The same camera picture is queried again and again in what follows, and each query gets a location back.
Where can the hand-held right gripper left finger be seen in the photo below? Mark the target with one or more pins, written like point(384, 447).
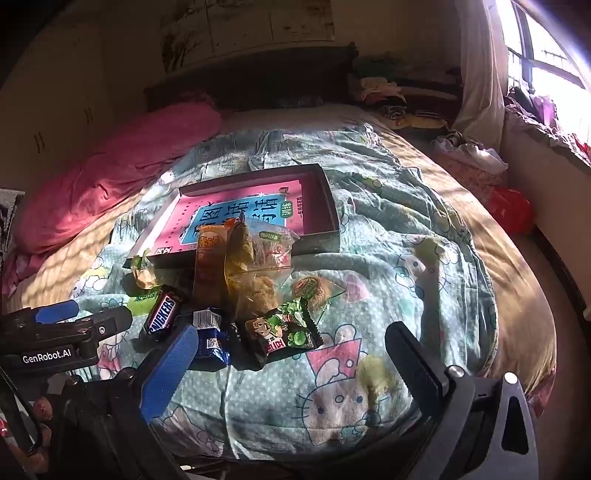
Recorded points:
point(168, 369)

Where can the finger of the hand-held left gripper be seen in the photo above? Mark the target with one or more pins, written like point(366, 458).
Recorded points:
point(111, 323)
point(55, 311)

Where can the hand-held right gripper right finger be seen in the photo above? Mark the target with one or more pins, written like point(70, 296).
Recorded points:
point(415, 360)

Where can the blue candy packet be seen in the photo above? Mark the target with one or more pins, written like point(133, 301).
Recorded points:
point(212, 346)

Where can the brown chocolate bar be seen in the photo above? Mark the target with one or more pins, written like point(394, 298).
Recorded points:
point(161, 314)

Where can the yellow cake green wrapper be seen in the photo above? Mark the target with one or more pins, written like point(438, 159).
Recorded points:
point(145, 277)

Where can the dark red cake packet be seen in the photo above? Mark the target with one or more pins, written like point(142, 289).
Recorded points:
point(247, 350)

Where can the clear meat floss cake packet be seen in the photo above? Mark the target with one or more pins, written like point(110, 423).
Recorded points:
point(254, 295)

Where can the orange cracker packet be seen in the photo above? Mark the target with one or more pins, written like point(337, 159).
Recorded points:
point(210, 258)

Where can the black green pea snack packet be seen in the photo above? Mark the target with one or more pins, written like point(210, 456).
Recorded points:
point(281, 332)

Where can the round pastry packet green label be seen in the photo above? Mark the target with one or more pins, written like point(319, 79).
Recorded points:
point(311, 288)

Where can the yellow snack bag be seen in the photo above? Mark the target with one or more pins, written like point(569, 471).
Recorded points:
point(240, 249)

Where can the grey cardboard box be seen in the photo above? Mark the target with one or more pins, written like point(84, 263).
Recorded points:
point(318, 243)

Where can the clear red candy packet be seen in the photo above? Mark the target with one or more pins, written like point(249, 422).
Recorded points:
point(274, 251)

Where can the person's left hand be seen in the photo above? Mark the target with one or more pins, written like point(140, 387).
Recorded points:
point(42, 408)

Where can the cartoon printed blanket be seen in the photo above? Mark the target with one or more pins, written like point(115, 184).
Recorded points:
point(392, 207)

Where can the pink quilt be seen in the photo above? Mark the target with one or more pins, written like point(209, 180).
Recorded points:
point(115, 161)

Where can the pink book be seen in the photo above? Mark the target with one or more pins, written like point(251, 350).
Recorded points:
point(217, 198)

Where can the red plastic bag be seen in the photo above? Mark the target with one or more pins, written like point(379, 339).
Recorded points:
point(510, 210)

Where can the white wardrobe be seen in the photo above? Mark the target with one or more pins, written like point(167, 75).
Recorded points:
point(55, 106)

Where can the white cloth heap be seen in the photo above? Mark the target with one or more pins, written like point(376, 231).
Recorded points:
point(475, 154)

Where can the pile of clothes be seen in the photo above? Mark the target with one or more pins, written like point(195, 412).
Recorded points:
point(392, 92)

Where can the cream curtain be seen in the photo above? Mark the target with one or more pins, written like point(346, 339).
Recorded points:
point(480, 92)

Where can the clothes on windowsill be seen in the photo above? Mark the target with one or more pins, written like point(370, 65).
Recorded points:
point(545, 110)

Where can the dark headboard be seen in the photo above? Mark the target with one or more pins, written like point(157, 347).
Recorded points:
point(277, 78)

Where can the window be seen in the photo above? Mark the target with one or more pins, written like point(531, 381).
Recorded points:
point(554, 74)

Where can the wall poster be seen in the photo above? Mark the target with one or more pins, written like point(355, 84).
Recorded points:
point(240, 27)

